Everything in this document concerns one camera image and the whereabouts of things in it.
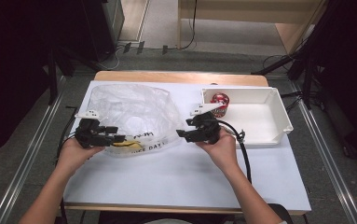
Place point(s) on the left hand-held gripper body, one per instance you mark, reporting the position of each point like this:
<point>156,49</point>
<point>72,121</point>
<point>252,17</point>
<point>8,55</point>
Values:
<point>90,135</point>

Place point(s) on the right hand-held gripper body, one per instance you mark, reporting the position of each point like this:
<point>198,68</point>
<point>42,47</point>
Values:
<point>208,129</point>

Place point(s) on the red can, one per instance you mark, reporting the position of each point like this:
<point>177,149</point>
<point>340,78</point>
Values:
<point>221,101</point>

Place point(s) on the clear plastic bag yellow print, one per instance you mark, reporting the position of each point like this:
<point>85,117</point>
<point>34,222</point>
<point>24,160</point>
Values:
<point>135,109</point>

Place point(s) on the white plastic bin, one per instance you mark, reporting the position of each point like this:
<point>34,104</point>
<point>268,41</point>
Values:
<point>254,124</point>

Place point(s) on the person's left hand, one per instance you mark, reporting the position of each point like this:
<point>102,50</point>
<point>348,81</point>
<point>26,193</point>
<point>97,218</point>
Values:
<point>73,155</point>

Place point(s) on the person's right hand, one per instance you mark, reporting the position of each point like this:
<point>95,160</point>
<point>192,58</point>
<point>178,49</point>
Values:
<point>222,152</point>

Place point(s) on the wooden table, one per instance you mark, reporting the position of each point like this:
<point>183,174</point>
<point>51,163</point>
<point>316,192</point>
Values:
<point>179,77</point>

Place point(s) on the black plug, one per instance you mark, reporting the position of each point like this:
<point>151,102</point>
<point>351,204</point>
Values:
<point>140,47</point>
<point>126,47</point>
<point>165,49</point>

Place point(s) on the person's gray shirt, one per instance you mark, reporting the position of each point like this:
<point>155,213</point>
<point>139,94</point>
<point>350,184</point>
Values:
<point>167,221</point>

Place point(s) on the black cabinet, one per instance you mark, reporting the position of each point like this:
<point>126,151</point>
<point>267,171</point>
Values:
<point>104,28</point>

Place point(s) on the black chair seat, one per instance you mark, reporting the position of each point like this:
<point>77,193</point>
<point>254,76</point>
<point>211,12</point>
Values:
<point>283,213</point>

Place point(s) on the black tripod stand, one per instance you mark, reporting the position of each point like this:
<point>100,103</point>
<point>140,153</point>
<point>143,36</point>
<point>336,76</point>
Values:
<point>306,59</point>

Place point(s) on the light wooden shelf unit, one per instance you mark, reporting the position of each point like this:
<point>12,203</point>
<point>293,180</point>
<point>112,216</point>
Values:
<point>291,34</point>

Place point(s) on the metal floor rail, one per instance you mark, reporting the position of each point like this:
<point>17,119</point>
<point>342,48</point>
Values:
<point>27,158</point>
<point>328,155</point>

